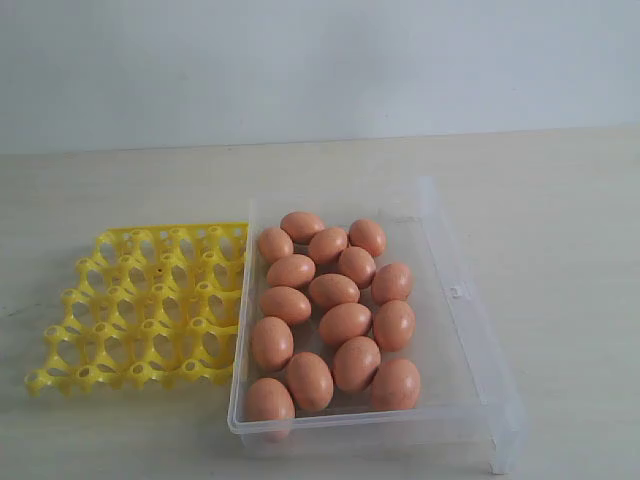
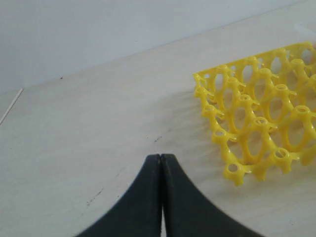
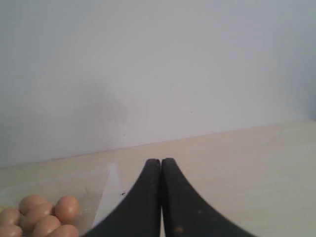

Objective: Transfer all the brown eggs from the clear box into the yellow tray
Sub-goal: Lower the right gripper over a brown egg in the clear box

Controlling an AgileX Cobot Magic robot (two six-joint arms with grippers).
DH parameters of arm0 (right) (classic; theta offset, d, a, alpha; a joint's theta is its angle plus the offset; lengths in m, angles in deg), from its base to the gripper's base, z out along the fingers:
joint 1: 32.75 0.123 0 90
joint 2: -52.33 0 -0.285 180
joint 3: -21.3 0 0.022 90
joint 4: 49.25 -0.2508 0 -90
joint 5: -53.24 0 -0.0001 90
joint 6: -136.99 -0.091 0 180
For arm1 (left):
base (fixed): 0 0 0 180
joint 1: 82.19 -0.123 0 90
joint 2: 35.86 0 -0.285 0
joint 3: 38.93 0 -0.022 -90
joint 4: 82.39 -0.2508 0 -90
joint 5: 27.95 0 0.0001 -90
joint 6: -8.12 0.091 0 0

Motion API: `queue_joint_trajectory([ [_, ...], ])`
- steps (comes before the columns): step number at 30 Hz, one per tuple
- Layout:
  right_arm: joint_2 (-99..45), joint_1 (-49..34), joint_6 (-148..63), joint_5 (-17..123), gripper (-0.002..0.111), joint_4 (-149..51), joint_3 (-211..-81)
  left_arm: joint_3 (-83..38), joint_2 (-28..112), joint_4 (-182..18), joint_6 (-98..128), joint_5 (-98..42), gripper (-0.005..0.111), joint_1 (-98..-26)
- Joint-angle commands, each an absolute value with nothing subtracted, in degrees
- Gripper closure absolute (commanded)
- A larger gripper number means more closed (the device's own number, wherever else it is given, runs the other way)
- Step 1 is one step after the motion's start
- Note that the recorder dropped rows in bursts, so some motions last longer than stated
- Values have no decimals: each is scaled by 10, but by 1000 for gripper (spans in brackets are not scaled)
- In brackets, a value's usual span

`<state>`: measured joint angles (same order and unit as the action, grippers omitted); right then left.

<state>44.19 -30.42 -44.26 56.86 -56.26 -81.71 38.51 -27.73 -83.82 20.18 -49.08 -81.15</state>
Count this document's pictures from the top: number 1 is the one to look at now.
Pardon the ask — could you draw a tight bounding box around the clear plastic container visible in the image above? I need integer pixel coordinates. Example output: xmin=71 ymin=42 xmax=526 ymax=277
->
xmin=227 ymin=177 xmax=526 ymax=474

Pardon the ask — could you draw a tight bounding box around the yellow plastic egg tray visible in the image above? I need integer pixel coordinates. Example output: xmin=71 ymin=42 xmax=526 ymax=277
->
xmin=25 ymin=223 xmax=248 ymax=396

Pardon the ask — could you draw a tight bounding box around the brown egg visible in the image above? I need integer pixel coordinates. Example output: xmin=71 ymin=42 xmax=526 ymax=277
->
xmin=286 ymin=352 xmax=334 ymax=412
xmin=318 ymin=303 xmax=372 ymax=347
xmin=251 ymin=316 xmax=294 ymax=372
xmin=348 ymin=218 xmax=387 ymax=258
xmin=333 ymin=336 xmax=381 ymax=393
xmin=371 ymin=262 xmax=413 ymax=305
xmin=244 ymin=377 xmax=295 ymax=422
xmin=337 ymin=246 xmax=376 ymax=289
xmin=266 ymin=254 xmax=316 ymax=289
xmin=280 ymin=211 xmax=325 ymax=245
xmin=258 ymin=227 xmax=294 ymax=265
xmin=259 ymin=286 xmax=312 ymax=325
xmin=309 ymin=273 xmax=360 ymax=310
xmin=371 ymin=358 xmax=421 ymax=411
xmin=308 ymin=227 xmax=348 ymax=265
xmin=373 ymin=300 xmax=416 ymax=352

